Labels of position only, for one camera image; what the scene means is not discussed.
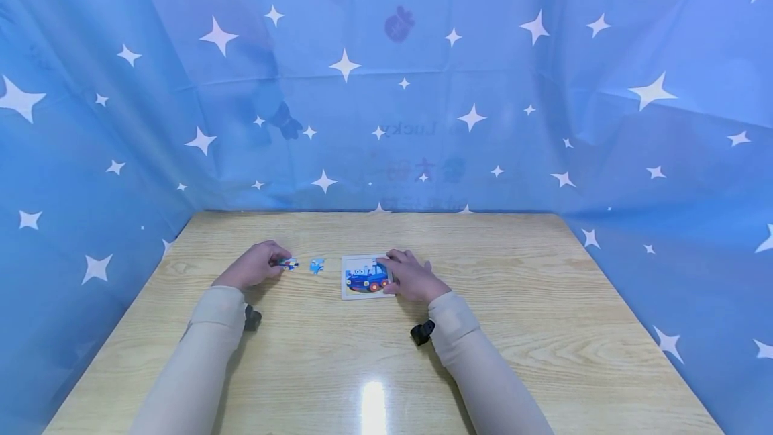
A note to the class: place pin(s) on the person's left hand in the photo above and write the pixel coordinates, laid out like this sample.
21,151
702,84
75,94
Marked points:
253,265

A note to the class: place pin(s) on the person's right hand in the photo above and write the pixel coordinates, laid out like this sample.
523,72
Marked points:
413,278

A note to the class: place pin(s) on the person's right fingers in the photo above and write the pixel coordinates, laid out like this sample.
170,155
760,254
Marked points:
395,266

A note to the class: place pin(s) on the person's left fingers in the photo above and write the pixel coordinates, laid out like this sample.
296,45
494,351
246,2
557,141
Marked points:
276,255

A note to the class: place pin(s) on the blue white puzzle piece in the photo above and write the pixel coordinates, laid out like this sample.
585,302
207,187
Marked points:
288,263

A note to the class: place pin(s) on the white framed truck puzzle board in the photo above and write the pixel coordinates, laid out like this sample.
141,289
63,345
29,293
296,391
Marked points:
364,278

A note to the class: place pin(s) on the person's left forearm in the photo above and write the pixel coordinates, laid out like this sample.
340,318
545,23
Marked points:
193,361

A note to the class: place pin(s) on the person's right forearm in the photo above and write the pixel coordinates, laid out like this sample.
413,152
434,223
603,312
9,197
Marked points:
483,368

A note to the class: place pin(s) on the light blue puzzle piece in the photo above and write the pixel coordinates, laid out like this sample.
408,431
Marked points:
317,265

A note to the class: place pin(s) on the black wrist band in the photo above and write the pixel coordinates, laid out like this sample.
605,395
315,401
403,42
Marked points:
252,318
422,331

